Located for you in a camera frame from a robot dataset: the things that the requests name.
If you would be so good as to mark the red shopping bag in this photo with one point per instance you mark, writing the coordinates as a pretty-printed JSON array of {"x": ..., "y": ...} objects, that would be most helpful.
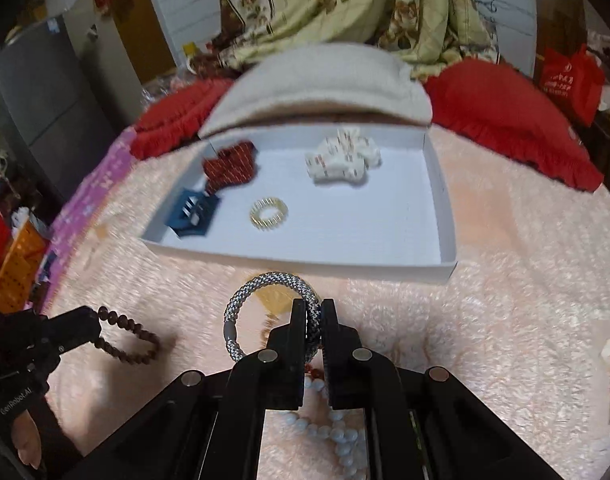
[{"x": 570, "y": 85}]

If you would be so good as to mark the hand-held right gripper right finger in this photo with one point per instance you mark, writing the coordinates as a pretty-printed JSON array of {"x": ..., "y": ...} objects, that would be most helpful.
[{"x": 331, "y": 340}]

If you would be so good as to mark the brown wooden door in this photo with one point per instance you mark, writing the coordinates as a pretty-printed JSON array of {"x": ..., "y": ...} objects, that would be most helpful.
[{"x": 145, "y": 45}]

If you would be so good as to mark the blue hair claw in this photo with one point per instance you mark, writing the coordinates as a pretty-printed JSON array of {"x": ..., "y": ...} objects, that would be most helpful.
[{"x": 180, "y": 215}]

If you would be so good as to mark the red ruffled cushion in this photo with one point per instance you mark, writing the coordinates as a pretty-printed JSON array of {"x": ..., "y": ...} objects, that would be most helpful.
[
  {"x": 170, "y": 125},
  {"x": 500, "y": 105}
]

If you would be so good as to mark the orange plastic basket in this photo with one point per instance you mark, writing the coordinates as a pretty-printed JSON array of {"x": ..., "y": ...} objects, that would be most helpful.
[{"x": 20, "y": 265}]

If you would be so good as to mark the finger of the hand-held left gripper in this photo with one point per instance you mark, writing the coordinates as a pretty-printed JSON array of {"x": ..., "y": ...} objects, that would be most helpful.
[{"x": 80, "y": 327}]

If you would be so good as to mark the grey refrigerator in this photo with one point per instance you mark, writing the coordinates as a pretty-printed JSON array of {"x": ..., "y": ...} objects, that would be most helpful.
[{"x": 50, "y": 95}]

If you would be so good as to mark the dark red hair scrunchie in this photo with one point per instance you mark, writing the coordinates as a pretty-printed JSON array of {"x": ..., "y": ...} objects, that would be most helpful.
[{"x": 230, "y": 167}]

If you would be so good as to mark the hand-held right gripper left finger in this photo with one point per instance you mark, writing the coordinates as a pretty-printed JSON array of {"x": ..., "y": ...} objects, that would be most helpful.
[{"x": 297, "y": 340}]

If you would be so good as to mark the floral checked quilt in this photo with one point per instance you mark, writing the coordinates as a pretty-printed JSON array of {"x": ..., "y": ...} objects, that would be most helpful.
[{"x": 335, "y": 5}]

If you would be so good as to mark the person's left hand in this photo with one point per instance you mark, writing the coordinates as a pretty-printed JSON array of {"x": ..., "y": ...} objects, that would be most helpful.
[{"x": 29, "y": 442}]

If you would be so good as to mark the white pillow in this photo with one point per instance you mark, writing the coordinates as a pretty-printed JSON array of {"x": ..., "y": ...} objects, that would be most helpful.
[{"x": 325, "y": 85}]

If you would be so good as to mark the white dotted hair claw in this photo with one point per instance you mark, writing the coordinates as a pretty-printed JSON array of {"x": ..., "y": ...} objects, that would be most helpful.
[{"x": 335, "y": 165}]

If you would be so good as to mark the purple floral sheet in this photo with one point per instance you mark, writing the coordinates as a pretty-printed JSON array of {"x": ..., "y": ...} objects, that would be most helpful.
[{"x": 95, "y": 185}]

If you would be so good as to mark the white slatted headboard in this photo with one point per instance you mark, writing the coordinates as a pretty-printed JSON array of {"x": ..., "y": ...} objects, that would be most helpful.
[{"x": 190, "y": 0}]

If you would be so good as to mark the white cardboard tray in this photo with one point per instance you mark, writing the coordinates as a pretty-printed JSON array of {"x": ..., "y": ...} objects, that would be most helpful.
[{"x": 335, "y": 220}]

